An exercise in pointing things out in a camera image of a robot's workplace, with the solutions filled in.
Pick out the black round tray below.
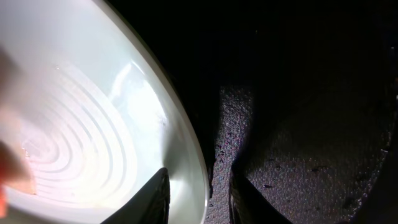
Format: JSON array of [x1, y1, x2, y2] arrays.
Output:
[[111, 1, 397, 223]]

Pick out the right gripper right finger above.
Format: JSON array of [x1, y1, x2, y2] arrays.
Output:
[[229, 170, 292, 224]]

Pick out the green and yellow sponge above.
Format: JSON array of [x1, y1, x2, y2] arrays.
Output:
[[1, 50, 36, 218]]

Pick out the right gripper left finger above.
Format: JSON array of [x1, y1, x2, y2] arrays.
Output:
[[101, 167, 170, 224]]

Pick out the light blue plate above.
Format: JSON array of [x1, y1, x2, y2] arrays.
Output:
[[1, 0, 209, 223]]

